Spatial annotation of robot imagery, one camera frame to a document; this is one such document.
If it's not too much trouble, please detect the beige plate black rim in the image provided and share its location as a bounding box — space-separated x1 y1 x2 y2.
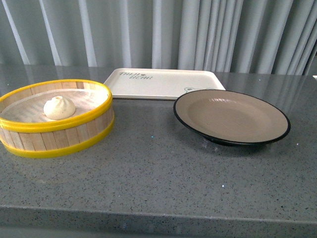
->
173 89 291 145

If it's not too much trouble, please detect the white steamed bun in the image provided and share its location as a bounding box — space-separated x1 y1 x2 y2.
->
44 96 75 120

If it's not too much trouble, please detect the cream bear print tray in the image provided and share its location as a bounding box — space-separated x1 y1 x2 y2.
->
104 68 225 100

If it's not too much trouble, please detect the yellow rimmed bamboo steamer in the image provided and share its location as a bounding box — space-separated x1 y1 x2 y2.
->
0 79 114 158

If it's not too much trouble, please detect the grey pleated curtain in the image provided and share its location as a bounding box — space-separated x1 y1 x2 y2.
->
0 0 317 75

